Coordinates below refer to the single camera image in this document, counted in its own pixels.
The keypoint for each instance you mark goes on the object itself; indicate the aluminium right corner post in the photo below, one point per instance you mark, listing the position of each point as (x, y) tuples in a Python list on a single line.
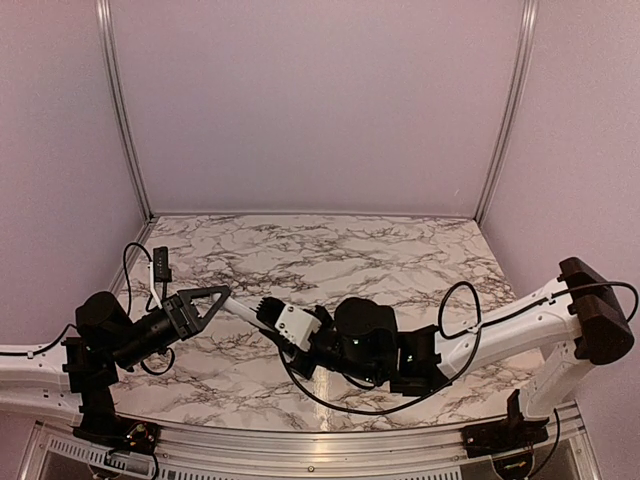
[(515, 91)]

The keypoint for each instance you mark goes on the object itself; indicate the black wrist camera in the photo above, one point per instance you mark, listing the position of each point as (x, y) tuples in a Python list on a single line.
[(290, 322), (161, 270)]

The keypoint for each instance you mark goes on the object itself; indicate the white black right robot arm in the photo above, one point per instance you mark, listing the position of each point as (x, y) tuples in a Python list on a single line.
[(361, 339)]

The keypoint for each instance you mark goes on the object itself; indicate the white remote control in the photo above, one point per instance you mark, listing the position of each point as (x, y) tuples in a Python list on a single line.
[(242, 311)]

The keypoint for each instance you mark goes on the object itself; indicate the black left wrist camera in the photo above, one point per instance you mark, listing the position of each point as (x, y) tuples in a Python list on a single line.
[(161, 270)]

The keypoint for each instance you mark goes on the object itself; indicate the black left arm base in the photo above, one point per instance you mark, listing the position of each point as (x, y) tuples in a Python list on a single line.
[(100, 424)]

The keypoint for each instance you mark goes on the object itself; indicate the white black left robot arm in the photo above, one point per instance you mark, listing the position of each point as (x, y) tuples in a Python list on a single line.
[(53, 380)]

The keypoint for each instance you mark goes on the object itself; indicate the aluminium corner post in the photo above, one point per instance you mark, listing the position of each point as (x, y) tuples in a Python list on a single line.
[(109, 48), (515, 91)]

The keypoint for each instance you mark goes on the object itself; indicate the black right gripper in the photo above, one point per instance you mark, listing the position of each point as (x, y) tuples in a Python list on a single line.
[(303, 368)]

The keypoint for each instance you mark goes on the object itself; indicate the aluminium front table rail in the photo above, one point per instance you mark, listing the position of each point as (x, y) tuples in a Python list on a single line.
[(197, 452)]

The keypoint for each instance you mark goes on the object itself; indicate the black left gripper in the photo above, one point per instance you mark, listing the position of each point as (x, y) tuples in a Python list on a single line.
[(172, 305)]

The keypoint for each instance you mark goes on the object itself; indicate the aluminium left corner post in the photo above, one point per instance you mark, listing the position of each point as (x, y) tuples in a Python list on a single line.
[(109, 48)]

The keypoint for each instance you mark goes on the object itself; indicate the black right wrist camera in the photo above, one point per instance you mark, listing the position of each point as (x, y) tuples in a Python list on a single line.
[(290, 322)]

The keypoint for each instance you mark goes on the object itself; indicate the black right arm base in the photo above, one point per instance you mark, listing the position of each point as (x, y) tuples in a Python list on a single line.
[(510, 433)]

